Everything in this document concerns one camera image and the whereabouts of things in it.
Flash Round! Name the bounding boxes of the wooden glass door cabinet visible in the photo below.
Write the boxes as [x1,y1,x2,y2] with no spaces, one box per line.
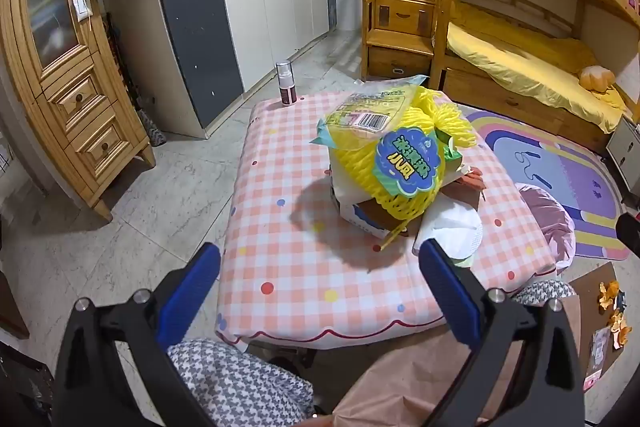
[0,0,157,223]

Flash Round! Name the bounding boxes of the pink checkered tablecloth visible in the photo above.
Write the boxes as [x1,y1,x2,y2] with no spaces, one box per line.
[216,89,558,350]

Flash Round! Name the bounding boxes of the white cardboard box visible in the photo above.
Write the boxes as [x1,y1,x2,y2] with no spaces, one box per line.
[331,164,375,208]

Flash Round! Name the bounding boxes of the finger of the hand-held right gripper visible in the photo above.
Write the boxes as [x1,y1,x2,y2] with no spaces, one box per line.
[616,213,640,256]

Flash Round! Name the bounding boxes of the brown cardboard piece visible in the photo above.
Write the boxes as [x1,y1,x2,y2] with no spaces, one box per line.
[360,167,481,235]

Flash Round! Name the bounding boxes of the orange plush pillow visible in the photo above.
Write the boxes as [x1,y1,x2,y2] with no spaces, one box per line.
[579,65,616,92]

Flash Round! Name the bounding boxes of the yellow foam net bag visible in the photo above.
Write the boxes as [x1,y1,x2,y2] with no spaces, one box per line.
[327,87,476,254]

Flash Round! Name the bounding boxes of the orange peel pile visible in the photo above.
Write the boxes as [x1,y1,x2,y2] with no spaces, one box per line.
[599,279,634,349]

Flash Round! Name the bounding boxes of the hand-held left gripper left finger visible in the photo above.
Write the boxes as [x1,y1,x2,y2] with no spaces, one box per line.
[52,243,222,427]

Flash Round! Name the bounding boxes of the dark patterned cloth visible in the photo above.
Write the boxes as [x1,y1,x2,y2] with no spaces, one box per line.
[105,12,167,148]

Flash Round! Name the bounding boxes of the pink cushion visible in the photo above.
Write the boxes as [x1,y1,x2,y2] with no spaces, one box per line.
[515,183,577,271]

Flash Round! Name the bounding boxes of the houndstooth trousers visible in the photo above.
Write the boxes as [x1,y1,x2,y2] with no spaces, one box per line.
[167,279,579,427]

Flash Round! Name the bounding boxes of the clear cap spray bottle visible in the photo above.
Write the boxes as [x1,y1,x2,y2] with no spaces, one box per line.
[276,61,298,106]

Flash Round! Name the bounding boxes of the purple rainbow rug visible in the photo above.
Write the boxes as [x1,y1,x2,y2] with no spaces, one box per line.
[462,109,634,261]

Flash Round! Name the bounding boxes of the white side cabinet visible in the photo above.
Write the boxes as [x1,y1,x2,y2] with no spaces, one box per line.
[606,117,640,180]

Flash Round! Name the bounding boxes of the orange rubber glove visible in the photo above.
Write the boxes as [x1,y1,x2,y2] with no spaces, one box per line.
[461,167,487,194]

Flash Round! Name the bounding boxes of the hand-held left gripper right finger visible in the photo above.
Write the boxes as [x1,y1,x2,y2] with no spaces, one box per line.
[419,238,586,427]

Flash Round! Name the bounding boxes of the yellow green plastic bag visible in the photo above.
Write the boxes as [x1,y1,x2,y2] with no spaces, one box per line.
[309,74,431,148]

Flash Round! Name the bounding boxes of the cardboard floor box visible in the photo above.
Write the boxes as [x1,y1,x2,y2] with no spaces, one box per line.
[575,263,622,394]

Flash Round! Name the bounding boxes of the blue white carton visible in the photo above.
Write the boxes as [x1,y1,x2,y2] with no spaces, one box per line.
[330,179,401,239]

